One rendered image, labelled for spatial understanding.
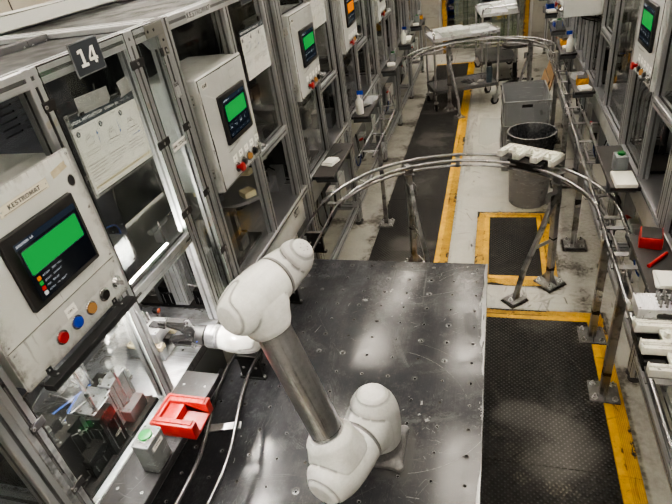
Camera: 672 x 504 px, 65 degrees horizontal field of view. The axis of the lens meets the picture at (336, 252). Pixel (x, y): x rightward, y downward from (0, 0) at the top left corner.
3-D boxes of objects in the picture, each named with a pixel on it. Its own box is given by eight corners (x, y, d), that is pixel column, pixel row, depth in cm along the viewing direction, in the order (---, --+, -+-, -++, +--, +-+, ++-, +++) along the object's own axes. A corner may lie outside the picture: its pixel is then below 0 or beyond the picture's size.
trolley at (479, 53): (522, 78, 729) (526, 2, 677) (479, 82, 739) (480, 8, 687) (512, 63, 799) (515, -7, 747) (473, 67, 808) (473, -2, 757)
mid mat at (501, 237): (559, 287, 344) (559, 286, 343) (472, 284, 359) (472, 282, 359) (548, 212, 424) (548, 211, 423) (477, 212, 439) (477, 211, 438)
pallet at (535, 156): (496, 164, 330) (497, 149, 325) (508, 156, 338) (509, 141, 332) (552, 176, 306) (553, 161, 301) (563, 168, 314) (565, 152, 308)
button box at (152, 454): (160, 473, 157) (147, 448, 151) (137, 469, 159) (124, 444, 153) (173, 450, 164) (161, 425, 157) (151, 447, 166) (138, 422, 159)
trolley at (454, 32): (434, 114, 656) (431, 32, 604) (425, 101, 703) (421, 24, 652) (503, 103, 654) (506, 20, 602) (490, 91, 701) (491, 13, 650)
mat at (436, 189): (445, 279, 368) (445, 278, 367) (363, 276, 385) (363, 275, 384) (475, 61, 834) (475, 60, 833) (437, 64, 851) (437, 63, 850)
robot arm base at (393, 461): (411, 418, 190) (410, 408, 187) (402, 473, 172) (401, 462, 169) (362, 413, 195) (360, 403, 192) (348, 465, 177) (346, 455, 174)
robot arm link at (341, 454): (389, 463, 164) (352, 523, 150) (350, 453, 175) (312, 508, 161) (286, 253, 138) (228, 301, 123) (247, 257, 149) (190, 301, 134)
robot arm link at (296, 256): (277, 252, 160) (248, 276, 152) (299, 220, 147) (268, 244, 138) (308, 282, 160) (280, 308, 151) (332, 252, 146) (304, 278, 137)
